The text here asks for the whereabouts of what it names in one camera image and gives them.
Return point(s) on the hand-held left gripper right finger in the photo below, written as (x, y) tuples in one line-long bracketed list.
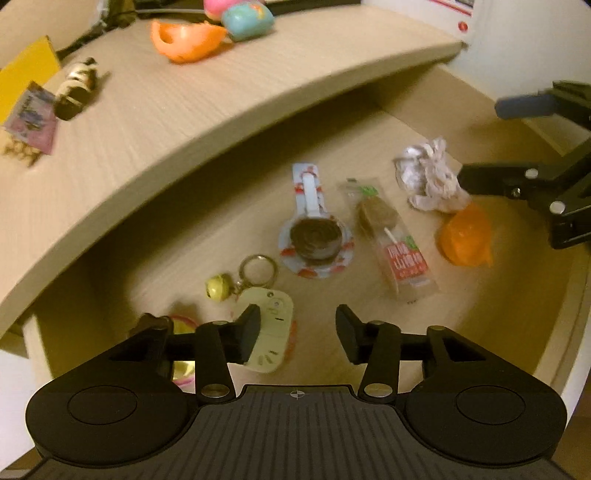
[(347, 339)]

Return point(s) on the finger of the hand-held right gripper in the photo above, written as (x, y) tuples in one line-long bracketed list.
[(489, 180), (521, 105)]

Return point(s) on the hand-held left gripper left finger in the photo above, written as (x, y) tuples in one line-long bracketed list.
[(249, 332)]

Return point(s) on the white wrapper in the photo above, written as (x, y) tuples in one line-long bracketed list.
[(429, 175)]

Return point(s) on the orange capsule half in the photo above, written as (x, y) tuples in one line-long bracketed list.
[(184, 46), (464, 237)]

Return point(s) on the yellow cake toy pink base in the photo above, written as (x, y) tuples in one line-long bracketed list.
[(182, 369)]

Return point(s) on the chocolate cup spoon packet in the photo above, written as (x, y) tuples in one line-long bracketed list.
[(316, 235)]

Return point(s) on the clear lollipop packet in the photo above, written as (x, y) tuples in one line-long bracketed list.
[(376, 217)]

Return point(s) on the teal toy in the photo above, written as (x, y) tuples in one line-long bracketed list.
[(247, 21)]

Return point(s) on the golden beaded trinket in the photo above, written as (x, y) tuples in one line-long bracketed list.
[(16, 152)]

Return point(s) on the brown white striped toy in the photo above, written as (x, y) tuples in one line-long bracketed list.
[(74, 90)]

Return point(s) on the purple pink snack packet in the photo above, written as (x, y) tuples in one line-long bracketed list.
[(32, 115)]

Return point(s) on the white card with red print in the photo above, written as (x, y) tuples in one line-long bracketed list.
[(443, 14)]

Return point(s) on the yellow box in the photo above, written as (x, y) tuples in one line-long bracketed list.
[(23, 69)]

